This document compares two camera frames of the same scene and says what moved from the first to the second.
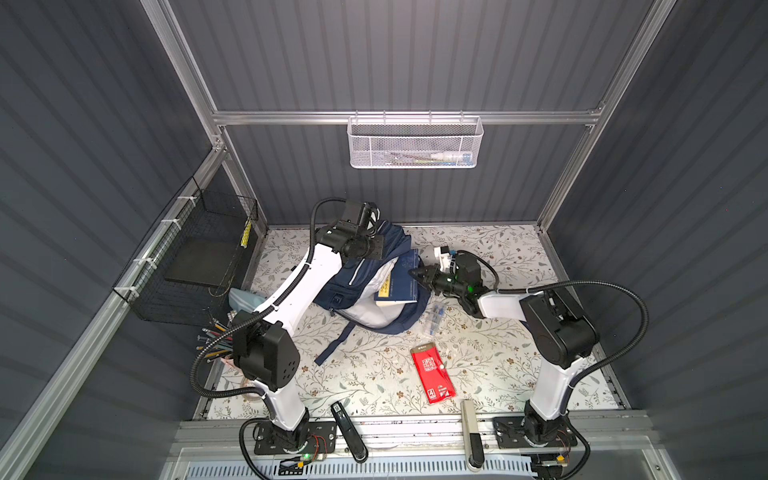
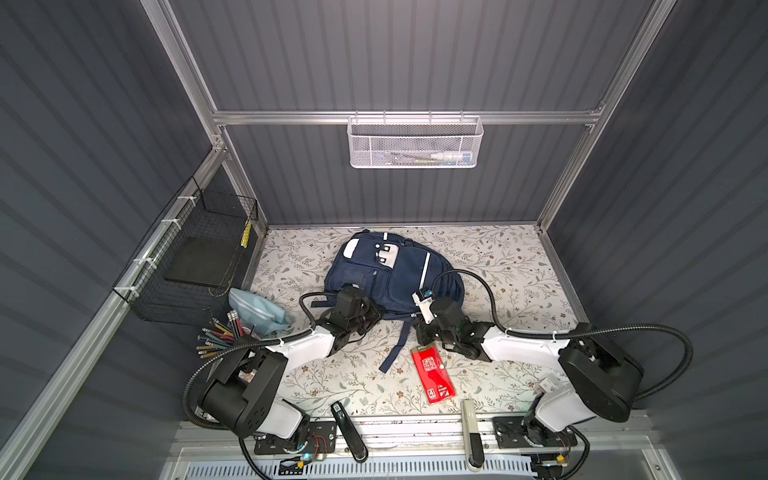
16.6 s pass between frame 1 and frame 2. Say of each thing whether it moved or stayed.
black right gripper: moved
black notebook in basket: stayed
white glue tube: stayed
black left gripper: moved
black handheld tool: stayed
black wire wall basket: stayed
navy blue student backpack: moved
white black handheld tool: stayed
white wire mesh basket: stayed
